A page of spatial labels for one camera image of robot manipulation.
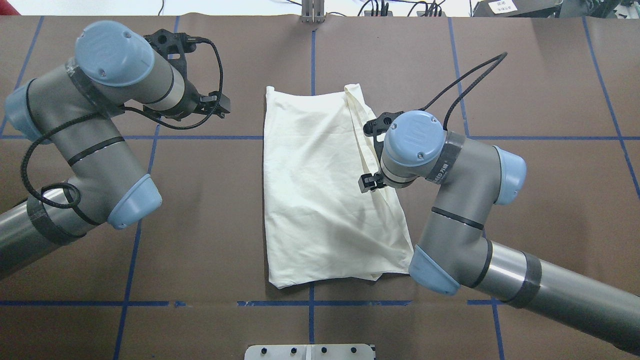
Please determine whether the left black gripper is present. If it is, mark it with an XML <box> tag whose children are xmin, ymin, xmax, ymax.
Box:
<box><xmin>177</xmin><ymin>82</ymin><xmax>231</xmax><ymax>121</ymax></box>

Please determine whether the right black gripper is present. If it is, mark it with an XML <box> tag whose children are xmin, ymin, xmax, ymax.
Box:
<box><xmin>359</xmin><ymin>170</ymin><xmax>401</xmax><ymax>194</ymax></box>

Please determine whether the white long-sleeve t-shirt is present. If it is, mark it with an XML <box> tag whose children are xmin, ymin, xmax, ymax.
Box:
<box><xmin>263</xmin><ymin>84</ymin><xmax>414</xmax><ymax>289</ymax></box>

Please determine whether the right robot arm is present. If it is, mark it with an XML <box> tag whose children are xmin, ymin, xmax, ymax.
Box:
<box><xmin>358</xmin><ymin>110</ymin><xmax>640</xmax><ymax>356</ymax></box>

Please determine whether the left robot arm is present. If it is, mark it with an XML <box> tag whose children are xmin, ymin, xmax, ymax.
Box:
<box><xmin>0</xmin><ymin>20</ymin><xmax>231</xmax><ymax>278</ymax></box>

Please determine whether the white mounting column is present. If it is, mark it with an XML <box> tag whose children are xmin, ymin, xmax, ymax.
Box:
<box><xmin>244</xmin><ymin>343</ymin><xmax>377</xmax><ymax>360</ymax></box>

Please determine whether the black power adapter box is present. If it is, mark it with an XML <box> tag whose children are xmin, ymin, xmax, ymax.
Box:
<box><xmin>471</xmin><ymin>0</ymin><xmax>563</xmax><ymax>18</ymax></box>

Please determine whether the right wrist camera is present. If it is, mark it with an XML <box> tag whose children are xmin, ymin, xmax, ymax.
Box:
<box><xmin>362</xmin><ymin>111</ymin><xmax>405</xmax><ymax>153</ymax></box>

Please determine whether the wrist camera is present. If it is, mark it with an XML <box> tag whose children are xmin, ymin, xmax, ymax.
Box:
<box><xmin>143</xmin><ymin>29</ymin><xmax>197</xmax><ymax>63</ymax></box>
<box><xmin>362</xmin><ymin>111</ymin><xmax>405</xmax><ymax>153</ymax></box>

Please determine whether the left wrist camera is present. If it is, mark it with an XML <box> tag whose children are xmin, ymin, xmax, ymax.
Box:
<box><xmin>143</xmin><ymin>29</ymin><xmax>197</xmax><ymax>63</ymax></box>

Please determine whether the aluminium frame post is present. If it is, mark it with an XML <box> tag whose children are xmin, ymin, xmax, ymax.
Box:
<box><xmin>300</xmin><ymin>0</ymin><xmax>326</xmax><ymax>24</ymax></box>

